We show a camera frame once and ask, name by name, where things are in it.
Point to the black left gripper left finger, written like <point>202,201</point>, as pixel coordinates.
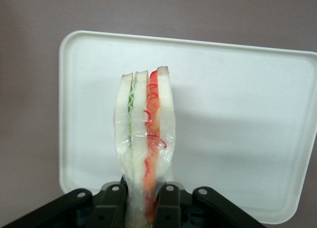
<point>109,205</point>

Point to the triangle sandwich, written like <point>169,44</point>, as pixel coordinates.
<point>138,138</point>

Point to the cream plastic tray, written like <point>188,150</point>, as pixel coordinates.
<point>223,114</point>

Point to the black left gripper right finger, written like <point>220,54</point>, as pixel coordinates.
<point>171,205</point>

